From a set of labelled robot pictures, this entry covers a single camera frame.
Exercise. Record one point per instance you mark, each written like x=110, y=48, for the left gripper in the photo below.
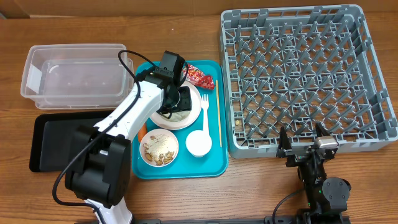
x=186, y=104

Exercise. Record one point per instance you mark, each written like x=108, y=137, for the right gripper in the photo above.
x=286, y=145

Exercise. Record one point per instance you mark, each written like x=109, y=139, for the white napkin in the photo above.
x=175, y=116

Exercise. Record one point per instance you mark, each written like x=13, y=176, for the red snack wrapper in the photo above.
x=198, y=78

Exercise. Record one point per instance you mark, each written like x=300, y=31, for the orange carrot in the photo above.
x=142, y=132

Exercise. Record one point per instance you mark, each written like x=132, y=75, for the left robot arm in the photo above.
x=99, y=165

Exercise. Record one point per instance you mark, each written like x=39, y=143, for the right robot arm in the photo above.
x=327, y=196

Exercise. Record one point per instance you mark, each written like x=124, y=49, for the large white plate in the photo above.
x=194, y=112

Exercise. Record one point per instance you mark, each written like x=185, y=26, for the white plastic fork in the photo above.
x=205, y=106

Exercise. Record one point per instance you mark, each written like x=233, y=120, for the wooden chopstick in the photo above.
x=218, y=111

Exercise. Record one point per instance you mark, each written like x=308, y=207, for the white plastic cup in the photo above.
x=198, y=143

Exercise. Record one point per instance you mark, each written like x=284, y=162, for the teal plastic tray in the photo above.
x=186, y=165

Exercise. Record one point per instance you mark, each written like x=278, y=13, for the small bowl with nuts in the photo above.
x=159, y=148

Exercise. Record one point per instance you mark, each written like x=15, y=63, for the grey dish rack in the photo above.
x=293, y=67

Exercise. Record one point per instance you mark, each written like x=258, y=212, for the clear plastic bin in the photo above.
x=77, y=76

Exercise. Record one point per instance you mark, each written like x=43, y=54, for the black plastic tray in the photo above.
x=52, y=137

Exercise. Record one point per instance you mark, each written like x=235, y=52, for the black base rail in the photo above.
x=266, y=220

